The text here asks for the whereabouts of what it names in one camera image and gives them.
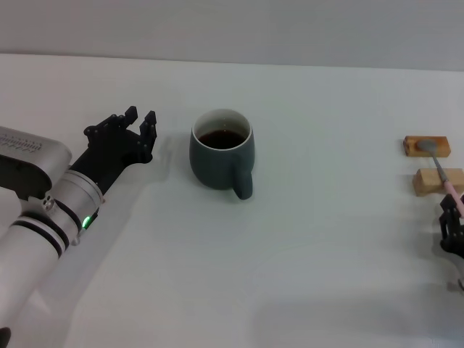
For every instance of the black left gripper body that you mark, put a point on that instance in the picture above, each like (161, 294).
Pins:
(108, 154)

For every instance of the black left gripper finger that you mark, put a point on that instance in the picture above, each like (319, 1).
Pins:
(148, 132)
(108, 125)

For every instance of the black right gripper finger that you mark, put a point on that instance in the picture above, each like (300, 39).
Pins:
(460, 226)
(447, 219)

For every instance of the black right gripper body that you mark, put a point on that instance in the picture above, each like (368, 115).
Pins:
(455, 246)

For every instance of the dark grey ceramic mug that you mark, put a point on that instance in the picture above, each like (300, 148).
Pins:
(214, 166)

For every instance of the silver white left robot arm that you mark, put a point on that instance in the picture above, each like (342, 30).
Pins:
(32, 250)

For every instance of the light wooden block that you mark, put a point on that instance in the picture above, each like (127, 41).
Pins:
(427, 181)

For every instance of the reddish brown wooden block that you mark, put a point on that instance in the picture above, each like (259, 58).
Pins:
(440, 146)

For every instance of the dark coffee liquid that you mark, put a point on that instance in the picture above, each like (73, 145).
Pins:
(222, 138)

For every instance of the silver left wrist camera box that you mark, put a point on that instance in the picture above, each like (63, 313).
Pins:
(30, 156)

